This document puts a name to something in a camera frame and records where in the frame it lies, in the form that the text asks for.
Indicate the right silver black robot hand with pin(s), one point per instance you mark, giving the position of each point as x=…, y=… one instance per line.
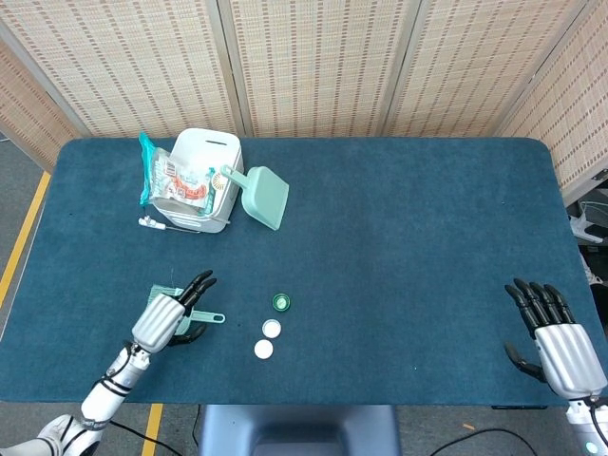
x=565, y=356

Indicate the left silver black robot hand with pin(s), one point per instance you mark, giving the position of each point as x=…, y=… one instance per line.
x=157, y=323

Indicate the plain white bottle cap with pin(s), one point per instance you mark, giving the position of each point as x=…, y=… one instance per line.
x=263, y=349

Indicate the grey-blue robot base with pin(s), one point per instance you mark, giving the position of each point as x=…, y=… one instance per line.
x=294, y=432

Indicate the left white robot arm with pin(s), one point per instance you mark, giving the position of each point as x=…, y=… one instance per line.
x=102, y=404

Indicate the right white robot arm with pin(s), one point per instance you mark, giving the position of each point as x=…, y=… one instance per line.
x=582, y=420

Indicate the white jar lid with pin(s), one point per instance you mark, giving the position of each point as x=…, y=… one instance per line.
x=271, y=328

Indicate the green bottle cap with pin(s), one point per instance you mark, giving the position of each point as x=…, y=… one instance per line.
x=281, y=302

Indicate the white power strip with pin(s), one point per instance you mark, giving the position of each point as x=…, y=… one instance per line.
x=582, y=228

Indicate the white orange snack wrapper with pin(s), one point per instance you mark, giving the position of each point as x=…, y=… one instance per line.
x=185, y=185

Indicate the teal-edged clear plastic bag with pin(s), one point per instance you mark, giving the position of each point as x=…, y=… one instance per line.
x=147, y=161

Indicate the mint green dustpan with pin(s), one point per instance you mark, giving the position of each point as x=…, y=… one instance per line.
x=266, y=199

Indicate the white plastic trash bin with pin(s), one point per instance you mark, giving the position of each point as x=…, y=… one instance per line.
x=204, y=142

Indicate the blue table cover cloth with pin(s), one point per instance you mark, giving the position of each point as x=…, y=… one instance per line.
x=380, y=261

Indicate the woven bamboo screen panel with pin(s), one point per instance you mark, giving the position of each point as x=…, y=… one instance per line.
x=570, y=109
x=475, y=62
x=323, y=62
x=28, y=114
x=133, y=62

